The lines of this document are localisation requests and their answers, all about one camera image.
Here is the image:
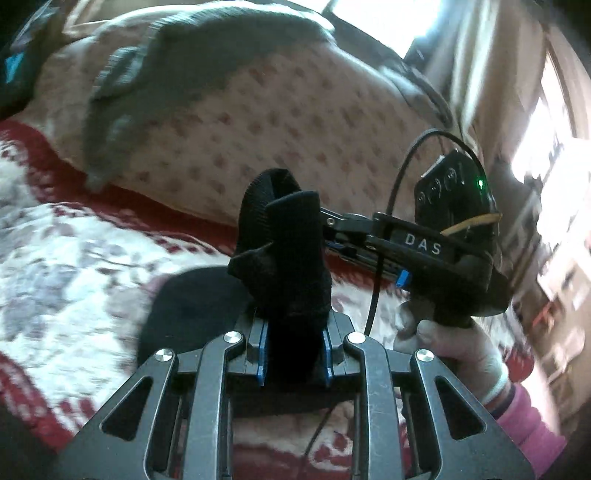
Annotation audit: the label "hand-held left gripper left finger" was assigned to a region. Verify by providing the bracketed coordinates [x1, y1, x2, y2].
[51, 318, 271, 480]

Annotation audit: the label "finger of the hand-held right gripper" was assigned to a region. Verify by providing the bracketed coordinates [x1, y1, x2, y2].
[324, 237, 376, 267]
[320, 207, 378, 233]

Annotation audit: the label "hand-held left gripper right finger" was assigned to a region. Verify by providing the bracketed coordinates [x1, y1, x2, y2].
[322, 316, 539, 480]

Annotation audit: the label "black pants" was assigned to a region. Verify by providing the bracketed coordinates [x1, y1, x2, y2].
[136, 168, 357, 417]

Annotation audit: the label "person's right forearm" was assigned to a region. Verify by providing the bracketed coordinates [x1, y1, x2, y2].
[484, 382, 570, 480]

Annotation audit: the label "person's right hand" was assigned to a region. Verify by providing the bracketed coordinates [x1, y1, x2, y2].
[392, 302, 512, 408]

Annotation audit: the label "floral beige pillow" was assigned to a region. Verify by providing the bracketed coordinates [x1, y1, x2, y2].
[28, 8, 468, 228]

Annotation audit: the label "cluttered shelf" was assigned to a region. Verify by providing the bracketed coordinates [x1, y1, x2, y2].
[503, 175, 591, 418]

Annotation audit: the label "bright window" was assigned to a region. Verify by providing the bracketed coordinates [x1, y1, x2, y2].
[323, 0, 446, 58]
[512, 44, 591, 188]

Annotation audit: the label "red and white floral blanket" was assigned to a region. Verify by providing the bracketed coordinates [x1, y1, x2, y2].
[0, 115, 522, 480]

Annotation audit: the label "grey cloth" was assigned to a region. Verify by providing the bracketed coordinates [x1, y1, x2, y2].
[82, 11, 336, 191]

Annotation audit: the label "dark cloth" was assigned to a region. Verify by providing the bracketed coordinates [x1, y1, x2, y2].
[0, 397, 75, 480]

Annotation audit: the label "dark bag with teal print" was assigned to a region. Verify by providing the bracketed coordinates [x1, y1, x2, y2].
[0, 0, 63, 118]

